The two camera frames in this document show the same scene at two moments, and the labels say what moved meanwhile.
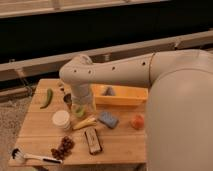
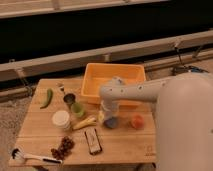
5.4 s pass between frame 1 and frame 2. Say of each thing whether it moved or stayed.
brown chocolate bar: stayed
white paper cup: stayed
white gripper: moved
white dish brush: stayed
